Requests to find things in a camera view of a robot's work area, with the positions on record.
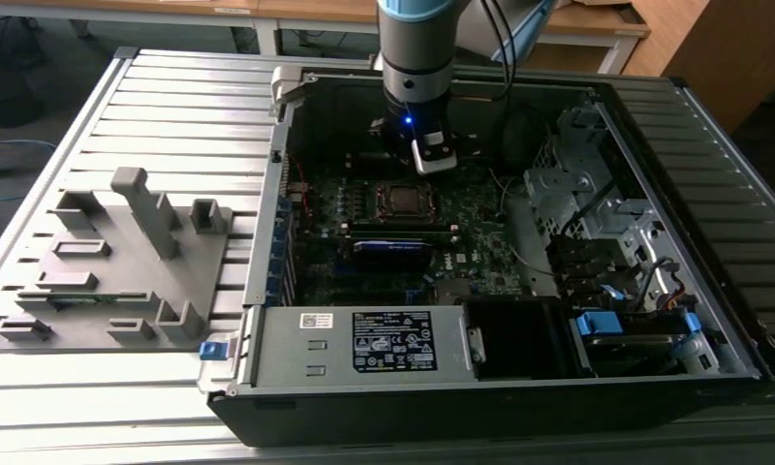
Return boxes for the metal socket cover frame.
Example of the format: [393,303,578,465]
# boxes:
[378,182,439,223]

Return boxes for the CPU socket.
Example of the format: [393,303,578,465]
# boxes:
[374,181,442,225]

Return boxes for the silver metal drive cage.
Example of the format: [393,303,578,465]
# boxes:
[521,104,710,311]

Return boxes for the graphics card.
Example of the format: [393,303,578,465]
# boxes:
[350,238,435,273]

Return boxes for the green motherboard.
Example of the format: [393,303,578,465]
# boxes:
[282,162,561,309]

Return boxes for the chipset heatsink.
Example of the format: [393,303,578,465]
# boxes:
[434,277,474,297]

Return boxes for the black power supply label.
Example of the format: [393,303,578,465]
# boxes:
[351,310,433,373]

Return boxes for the grey power supply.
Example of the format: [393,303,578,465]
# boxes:
[253,304,481,388]

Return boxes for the hard disk in blue carrier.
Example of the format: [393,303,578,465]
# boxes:
[569,309,706,377]

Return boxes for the grey parts rack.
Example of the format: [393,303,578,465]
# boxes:
[0,167,238,351]

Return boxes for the wooden cabinet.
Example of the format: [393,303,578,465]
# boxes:
[624,0,775,135]

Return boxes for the green RAM stick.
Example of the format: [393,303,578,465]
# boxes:
[48,292,123,305]

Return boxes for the black PC case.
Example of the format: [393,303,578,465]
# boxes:
[196,65,775,450]

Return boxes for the black office chair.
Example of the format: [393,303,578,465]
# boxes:
[0,14,48,130]

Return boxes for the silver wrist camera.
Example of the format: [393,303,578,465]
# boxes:
[410,130,461,175]

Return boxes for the thick black cable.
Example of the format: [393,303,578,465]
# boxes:
[498,104,554,171]

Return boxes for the grey case handle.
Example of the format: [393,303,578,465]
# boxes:
[269,66,306,118]

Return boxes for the red twisted wire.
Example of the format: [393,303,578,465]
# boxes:
[289,153,315,217]

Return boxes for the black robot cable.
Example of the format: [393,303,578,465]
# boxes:
[481,0,520,103]

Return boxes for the black drive cage cable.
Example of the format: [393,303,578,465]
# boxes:
[558,176,622,246]

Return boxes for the wooden desk white frame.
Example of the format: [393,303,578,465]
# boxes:
[258,0,653,74]
[0,0,265,57]

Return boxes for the black disk cable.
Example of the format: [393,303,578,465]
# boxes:
[637,255,680,311]

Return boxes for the coloured disk wires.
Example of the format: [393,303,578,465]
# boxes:
[660,285,694,312]

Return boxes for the blue floor cable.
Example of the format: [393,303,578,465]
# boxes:
[0,138,60,202]

